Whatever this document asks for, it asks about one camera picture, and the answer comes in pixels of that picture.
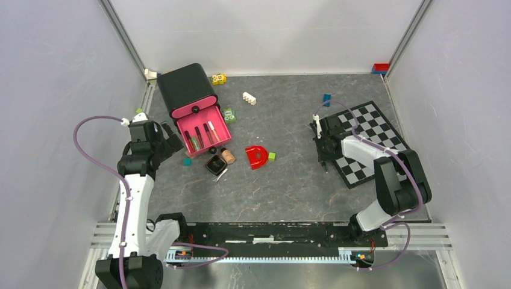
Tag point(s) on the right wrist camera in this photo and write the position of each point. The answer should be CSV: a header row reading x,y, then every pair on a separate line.
x,y
316,120

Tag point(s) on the black pink drawer organizer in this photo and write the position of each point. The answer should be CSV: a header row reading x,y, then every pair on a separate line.
x,y
191,101

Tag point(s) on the brown lip gloss tube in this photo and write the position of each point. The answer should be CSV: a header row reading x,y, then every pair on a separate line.
x,y
209,133

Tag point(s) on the teal cube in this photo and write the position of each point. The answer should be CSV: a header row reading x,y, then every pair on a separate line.
x,y
187,162

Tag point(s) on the small red lipstick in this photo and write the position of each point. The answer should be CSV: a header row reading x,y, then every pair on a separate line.
x,y
199,136

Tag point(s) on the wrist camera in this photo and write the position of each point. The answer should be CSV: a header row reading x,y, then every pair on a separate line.
x,y
138,118
316,120

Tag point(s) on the foundation bottle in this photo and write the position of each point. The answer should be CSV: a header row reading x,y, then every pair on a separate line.
x,y
227,156

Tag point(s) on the wooden cube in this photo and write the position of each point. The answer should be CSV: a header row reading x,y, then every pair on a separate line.
x,y
188,154

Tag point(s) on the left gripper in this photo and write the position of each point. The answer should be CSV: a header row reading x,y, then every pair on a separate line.
x,y
172,144

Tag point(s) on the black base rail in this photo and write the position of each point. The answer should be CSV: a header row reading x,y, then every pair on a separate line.
x,y
278,240

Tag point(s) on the green number blocks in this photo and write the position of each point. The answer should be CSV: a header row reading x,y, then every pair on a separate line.
x,y
229,115

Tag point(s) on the white toy block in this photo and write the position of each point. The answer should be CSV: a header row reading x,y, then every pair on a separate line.
x,y
150,75

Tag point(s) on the red lipstick tube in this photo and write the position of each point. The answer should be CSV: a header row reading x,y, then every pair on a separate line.
x,y
189,142

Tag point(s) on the silver tweezers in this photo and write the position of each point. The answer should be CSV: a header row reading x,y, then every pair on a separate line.
x,y
220,175

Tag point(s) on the blue lego brick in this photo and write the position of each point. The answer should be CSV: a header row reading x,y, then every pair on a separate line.
x,y
326,100

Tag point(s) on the pink white lip gloss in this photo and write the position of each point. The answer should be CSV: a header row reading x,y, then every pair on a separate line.
x,y
213,130

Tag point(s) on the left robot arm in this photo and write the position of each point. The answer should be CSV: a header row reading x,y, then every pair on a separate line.
x,y
135,259

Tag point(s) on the black compact case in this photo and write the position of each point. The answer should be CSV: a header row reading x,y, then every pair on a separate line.
x,y
216,165

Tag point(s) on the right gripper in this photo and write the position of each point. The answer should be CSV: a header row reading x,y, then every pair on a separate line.
x,y
322,156

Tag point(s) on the white lego brick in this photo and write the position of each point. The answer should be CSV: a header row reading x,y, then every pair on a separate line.
x,y
249,98

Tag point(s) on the green lip balm tube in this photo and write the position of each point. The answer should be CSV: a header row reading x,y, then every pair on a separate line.
x,y
195,143

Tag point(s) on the black white chessboard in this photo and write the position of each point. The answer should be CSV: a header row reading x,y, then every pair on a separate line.
x,y
374,126

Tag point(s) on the red blue corner blocks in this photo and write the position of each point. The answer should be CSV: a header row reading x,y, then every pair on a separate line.
x,y
380,68

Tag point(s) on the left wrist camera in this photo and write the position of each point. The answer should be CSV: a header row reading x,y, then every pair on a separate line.
x,y
138,118

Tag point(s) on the yellow toy block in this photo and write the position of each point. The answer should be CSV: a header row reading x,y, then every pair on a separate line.
x,y
219,79

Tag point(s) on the small green cube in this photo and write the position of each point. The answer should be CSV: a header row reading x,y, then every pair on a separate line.
x,y
272,156

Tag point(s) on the red D-shaped toy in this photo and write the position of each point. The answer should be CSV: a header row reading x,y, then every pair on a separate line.
x,y
257,156

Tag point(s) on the dark eyeliner pencil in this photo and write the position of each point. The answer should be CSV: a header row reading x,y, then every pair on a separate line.
x,y
324,166

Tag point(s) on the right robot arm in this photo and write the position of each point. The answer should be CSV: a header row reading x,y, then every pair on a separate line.
x,y
400,182

